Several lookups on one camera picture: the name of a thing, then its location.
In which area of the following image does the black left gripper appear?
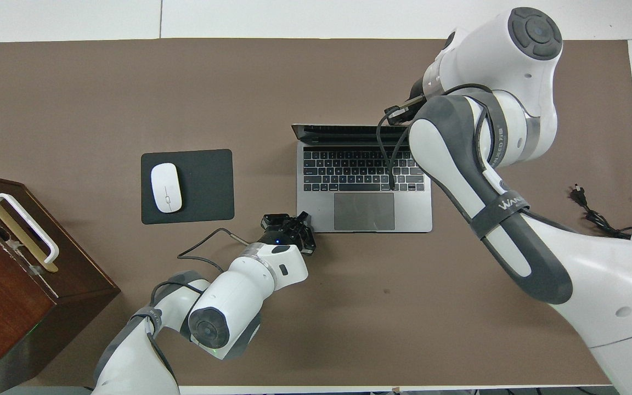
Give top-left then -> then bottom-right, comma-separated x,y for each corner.
255,211 -> 317,255

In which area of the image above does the grey silver laptop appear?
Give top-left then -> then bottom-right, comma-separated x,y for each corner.
291,123 -> 433,233

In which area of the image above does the black mouse pad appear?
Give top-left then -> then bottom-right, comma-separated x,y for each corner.
140,149 -> 235,225

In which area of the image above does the brown table mat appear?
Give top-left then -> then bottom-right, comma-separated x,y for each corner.
0,38 -> 632,387

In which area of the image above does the white computer mouse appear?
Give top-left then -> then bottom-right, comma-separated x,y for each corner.
150,162 -> 183,214

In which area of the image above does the brown wooden box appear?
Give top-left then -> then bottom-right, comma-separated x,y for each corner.
0,171 -> 121,393

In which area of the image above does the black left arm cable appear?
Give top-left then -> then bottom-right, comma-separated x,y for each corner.
146,228 -> 251,385

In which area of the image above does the black power cord plug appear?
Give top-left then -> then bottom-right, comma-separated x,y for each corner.
570,185 -> 632,239

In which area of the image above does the gold handle plate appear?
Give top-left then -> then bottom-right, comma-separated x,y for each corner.
0,193 -> 59,273

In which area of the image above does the white box handle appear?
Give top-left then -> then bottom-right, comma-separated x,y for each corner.
0,193 -> 60,264

